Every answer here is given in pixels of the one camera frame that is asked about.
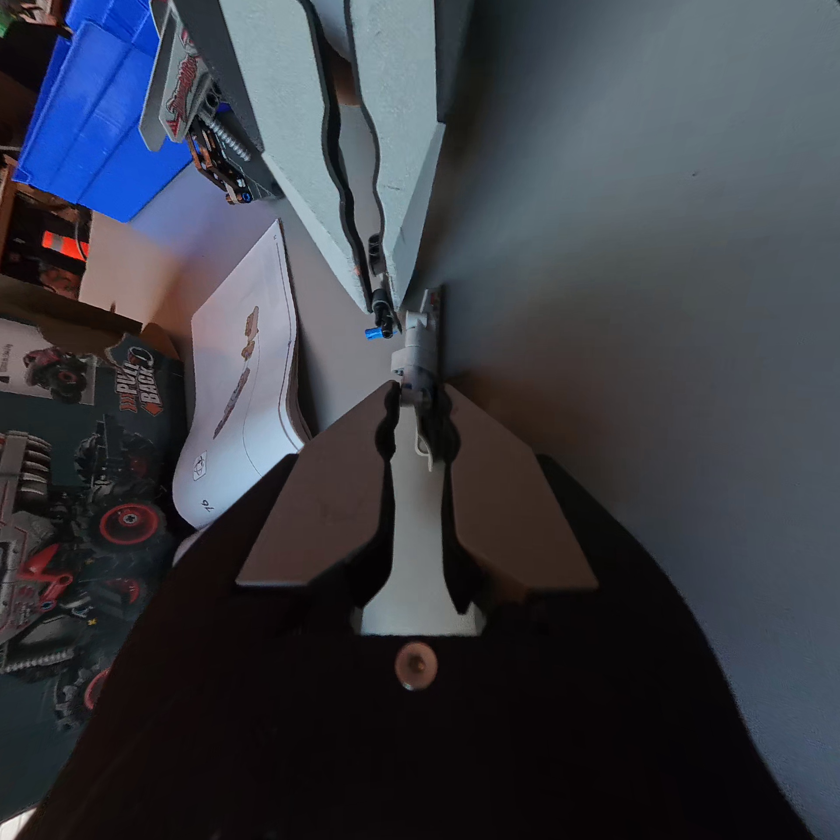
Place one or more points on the brown cardboard box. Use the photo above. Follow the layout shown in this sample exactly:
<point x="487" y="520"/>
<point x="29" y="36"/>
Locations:
<point x="65" y="308"/>

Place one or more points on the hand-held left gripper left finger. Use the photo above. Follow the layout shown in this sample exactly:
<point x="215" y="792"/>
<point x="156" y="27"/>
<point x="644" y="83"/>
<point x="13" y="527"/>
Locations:
<point x="321" y="499"/>

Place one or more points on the blue plastic bin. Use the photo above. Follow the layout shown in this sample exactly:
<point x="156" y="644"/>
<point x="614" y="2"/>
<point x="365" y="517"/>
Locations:
<point x="98" y="118"/>

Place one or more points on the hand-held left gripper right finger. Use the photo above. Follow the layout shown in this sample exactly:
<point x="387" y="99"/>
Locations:
<point x="518" y="512"/>

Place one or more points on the lego box monster truck picture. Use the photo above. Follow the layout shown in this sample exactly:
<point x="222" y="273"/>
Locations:
<point x="79" y="492"/>

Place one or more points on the light grey lego piece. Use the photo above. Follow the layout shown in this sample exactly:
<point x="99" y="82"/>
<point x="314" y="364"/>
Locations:
<point x="417" y="348"/>

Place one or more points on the dark lego connector blue pin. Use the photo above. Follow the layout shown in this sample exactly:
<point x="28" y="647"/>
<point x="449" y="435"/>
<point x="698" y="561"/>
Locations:
<point x="382" y="302"/>

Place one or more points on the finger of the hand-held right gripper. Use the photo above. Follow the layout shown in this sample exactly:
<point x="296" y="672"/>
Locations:
<point x="400" y="131"/>
<point x="295" y="131"/>

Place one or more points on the partly built lego vehicle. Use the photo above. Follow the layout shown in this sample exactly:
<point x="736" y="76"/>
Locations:
<point x="180" y="85"/>

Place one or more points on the lego instruction booklet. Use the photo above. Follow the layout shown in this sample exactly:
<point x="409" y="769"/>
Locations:
<point x="243" y="407"/>

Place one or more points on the orange striped object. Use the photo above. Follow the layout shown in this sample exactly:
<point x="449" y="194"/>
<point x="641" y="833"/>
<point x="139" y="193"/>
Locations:
<point x="64" y="245"/>

